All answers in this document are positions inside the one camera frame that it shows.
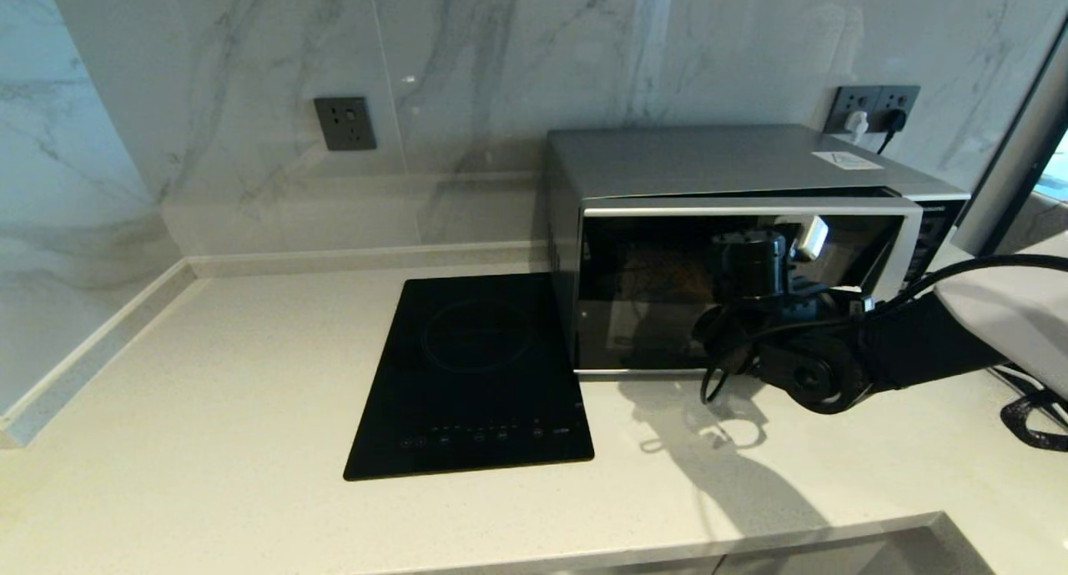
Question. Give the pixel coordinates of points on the white power plug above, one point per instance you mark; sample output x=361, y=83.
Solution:
x=856, y=125

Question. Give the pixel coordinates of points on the white paper sticker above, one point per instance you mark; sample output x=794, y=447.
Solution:
x=848, y=160

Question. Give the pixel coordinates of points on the silver microwave oven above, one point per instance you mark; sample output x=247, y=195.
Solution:
x=709, y=159

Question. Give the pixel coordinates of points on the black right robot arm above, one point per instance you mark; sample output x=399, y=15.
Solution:
x=918, y=341

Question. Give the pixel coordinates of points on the grey double wall socket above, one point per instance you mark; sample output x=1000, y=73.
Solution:
x=874, y=98

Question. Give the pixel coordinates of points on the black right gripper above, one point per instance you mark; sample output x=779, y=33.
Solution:
x=813, y=300

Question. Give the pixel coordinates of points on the black power plug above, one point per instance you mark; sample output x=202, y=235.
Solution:
x=894, y=122

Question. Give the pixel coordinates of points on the black induction cooktop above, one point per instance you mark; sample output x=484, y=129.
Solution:
x=467, y=375

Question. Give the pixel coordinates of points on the grey single wall socket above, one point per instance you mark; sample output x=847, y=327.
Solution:
x=345, y=123

